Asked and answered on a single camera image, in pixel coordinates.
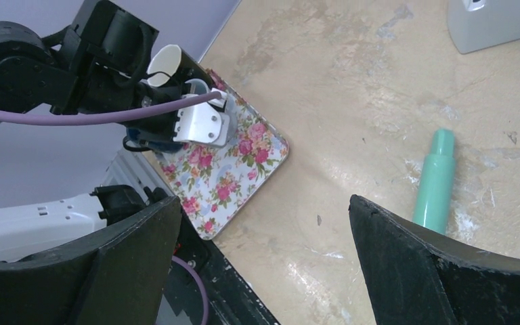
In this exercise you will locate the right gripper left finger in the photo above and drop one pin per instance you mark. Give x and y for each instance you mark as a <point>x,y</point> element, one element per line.
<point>116,275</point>

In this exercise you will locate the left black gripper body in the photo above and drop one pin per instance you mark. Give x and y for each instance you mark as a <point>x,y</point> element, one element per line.
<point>201,123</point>

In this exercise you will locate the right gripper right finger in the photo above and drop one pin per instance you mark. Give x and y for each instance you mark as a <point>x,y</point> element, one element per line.
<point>416,276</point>

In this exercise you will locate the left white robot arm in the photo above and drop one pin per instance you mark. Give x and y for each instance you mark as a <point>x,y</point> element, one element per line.
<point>100,69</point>

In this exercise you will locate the floral tray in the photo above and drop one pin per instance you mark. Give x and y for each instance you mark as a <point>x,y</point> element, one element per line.
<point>213,184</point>

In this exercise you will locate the teal cylindrical bottle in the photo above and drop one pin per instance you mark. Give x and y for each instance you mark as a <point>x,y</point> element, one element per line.
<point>433,201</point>

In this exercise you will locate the white metronome-shaped object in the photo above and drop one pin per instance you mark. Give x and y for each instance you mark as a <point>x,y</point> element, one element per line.
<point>477,25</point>

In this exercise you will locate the aluminium frame rail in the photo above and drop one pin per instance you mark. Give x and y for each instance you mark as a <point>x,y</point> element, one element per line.
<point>132,169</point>

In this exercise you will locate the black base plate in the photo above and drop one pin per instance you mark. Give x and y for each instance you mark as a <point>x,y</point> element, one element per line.
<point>207,284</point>

